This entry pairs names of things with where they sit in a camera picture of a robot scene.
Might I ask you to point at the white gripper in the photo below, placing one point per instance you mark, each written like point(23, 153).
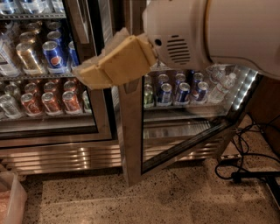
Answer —
point(175, 27)

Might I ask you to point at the glass fridge door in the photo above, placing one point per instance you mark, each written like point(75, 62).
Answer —
point(195, 123)
point(69, 23)

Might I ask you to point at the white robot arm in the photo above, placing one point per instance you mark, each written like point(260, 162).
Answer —
point(244, 32)

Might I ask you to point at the steel fridge bottom grille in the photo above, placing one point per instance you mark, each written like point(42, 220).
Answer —
point(72, 157)

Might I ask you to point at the green soda can right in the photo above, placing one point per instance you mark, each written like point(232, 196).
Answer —
point(148, 100)

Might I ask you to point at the blue Pepsi can lower left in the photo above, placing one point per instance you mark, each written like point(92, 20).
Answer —
point(164, 94)

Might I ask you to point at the blue pepsi can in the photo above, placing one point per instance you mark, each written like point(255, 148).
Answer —
point(199, 94)
point(182, 94)
point(55, 57)
point(164, 94)

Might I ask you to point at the blue Pepsi can lower middle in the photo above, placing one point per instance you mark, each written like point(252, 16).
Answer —
point(182, 94)

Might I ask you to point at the blue Pepsi can lower right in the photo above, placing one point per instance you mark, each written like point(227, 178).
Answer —
point(199, 94)

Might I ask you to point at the red cola can right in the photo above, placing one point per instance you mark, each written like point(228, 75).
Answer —
point(71, 102)

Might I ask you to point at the red cola can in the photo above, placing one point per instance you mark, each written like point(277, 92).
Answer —
point(31, 104)
point(51, 104)
point(71, 102)

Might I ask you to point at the blue Pepsi can front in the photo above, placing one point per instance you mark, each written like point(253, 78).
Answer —
point(55, 57)

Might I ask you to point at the clear water bottle back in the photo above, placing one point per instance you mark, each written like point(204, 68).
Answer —
point(217, 74)

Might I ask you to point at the clear water bottle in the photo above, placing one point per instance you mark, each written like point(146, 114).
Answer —
point(222, 88)
point(217, 74)

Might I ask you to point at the clear water bottle front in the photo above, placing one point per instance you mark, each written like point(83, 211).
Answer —
point(222, 88)

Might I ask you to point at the red cola can middle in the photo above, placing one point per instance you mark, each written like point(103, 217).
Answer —
point(51, 104)

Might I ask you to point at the gold soda can front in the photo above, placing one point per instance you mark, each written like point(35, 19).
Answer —
point(32, 64)

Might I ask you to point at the red cola can left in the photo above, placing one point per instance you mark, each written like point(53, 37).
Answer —
point(31, 104)

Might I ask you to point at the silver diet cola can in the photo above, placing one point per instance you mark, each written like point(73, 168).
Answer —
point(10, 106)

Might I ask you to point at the translucent plastic bin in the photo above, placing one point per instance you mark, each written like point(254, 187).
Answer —
point(12, 198)

